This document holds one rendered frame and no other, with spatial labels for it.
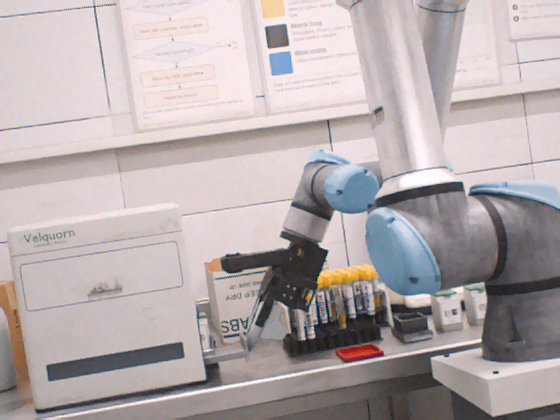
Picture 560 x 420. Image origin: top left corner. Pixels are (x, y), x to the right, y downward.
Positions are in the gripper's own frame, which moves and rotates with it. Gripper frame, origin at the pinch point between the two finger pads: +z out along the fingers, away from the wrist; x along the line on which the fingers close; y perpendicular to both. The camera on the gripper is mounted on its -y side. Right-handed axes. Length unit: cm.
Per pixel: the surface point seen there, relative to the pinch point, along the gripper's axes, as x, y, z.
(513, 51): 59, 48, -86
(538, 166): 59, 65, -61
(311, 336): 4.8, 11.3, -4.3
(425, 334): -1.7, 28.7, -12.2
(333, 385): -8.4, 14.4, 0.7
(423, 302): 19.2, 34.0, -17.2
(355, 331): 4.6, 18.5, -7.9
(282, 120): 56, -2, -46
